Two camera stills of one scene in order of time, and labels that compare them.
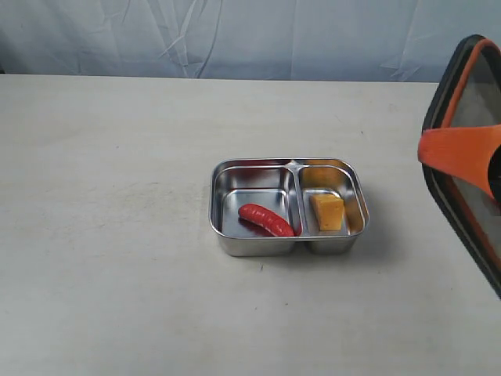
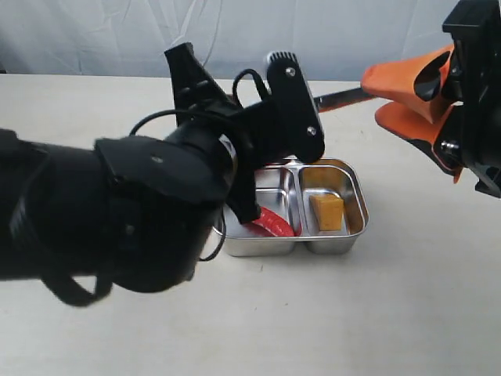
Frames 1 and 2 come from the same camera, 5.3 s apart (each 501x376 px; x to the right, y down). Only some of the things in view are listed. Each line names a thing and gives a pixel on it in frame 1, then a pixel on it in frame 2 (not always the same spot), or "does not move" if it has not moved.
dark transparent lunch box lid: x=470 y=95 -> x=340 y=99
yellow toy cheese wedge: x=329 y=211 does not move
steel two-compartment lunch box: x=275 y=207 does not move
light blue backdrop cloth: x=355 y=41 does not move
